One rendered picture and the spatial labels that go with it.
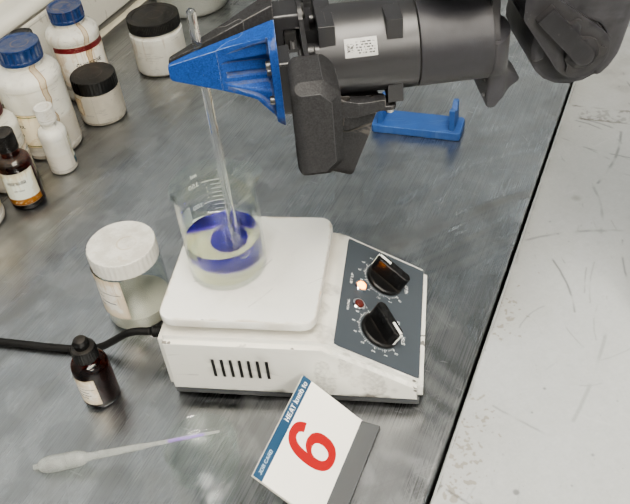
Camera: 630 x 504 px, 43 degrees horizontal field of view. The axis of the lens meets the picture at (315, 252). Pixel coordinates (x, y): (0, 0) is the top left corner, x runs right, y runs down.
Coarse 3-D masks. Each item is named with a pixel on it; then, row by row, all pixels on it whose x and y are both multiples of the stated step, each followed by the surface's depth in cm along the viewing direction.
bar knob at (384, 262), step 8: (384, 256) 65; (376, 264) 65; (384, 264) 64; (392, 264) 65; (368, 272) 65; (376, 272) 65; (384, 272) 65; (392, 272) 64; (400, 272) 64; (376, 280) 65; (384, 280) 65; (392, 280) 65; (400, 280) 64; (408, 280) 64; (376, 288) 64; (384, 288) 64; (392, 288) 65; (400, 288) 65
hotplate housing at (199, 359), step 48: (336, 240) 67; (336, 288) 63; (192, 336) 60; (240, 336) 60; (288, 336) 59; (192, 384) 63; (240, 384) 62; (288, 384) 62; (336, 384) 61; (384, 384) 60
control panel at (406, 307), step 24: (360, 264) 66; (360, 288) 64; (408, 288) 66; (360, 312) 62; (408, 312) 64; (336, 336) 59; (360, 336) 60; (408, 336) 63; (384, 360) 60; (408, 360) 61
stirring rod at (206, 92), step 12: (192, 12) 48; (192, 24) 49; (192, 36) 49; (204, 96) 52; (216, 120) 54; (216, 132) 54; (216, 144) 55; (216, 156) 55; (228, 180) 57; (228, 192) 58; (228, 204) 58
